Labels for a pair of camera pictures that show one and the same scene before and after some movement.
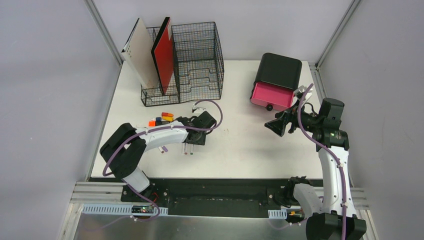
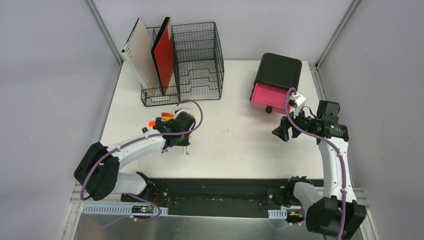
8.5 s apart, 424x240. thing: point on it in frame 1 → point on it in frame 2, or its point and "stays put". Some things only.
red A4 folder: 162,53 stays put
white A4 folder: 137,52 stays put
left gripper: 187,122 → 162,129
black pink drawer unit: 277,78 stays put
